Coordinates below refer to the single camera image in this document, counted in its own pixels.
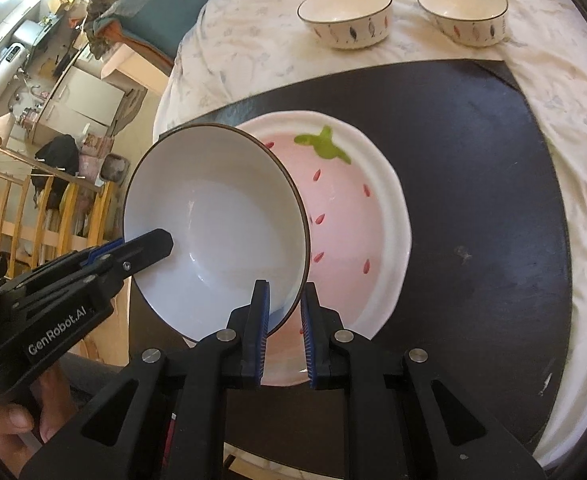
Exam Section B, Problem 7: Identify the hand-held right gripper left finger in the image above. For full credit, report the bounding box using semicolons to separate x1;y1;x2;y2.
18;279;274;480

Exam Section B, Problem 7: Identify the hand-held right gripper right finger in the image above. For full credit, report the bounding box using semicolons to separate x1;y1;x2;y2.
299;281;549;480

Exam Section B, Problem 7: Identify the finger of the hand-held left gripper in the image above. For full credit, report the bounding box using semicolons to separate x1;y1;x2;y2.
4;228;175;311
24;241;124;283

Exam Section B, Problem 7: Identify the white leaf-print bowl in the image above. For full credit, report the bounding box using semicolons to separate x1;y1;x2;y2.
122;124;310;345
417;0;508;48
297;0;393;51

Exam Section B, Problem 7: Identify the pink strawberry plate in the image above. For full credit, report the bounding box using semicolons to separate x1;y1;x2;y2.
236;112;414;387

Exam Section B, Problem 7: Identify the person's left hand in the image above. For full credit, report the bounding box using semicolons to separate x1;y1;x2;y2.
0;367;74;476

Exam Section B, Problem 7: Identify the yellow wooden rack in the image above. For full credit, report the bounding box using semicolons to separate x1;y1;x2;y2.
0;140;124;366

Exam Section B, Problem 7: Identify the grey bin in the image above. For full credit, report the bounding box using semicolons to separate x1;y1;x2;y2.
102;154;129;182

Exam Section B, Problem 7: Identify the pink patterned box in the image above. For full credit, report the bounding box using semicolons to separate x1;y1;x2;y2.
80;132;112;181

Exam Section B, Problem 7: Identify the black jacket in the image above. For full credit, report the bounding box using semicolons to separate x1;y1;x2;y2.
31;135;80;211

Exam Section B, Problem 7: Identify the white kitchen cabinet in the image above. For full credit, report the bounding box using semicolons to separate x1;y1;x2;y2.
28;67;122;146

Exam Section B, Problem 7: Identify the white nightstand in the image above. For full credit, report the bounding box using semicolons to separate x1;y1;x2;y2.
101;42;172;126

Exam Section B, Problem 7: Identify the black leather mat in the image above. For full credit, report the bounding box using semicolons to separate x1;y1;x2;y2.
128;57;574;461

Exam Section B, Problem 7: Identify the white range hood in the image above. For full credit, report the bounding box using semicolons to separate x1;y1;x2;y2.
0;42;29;98

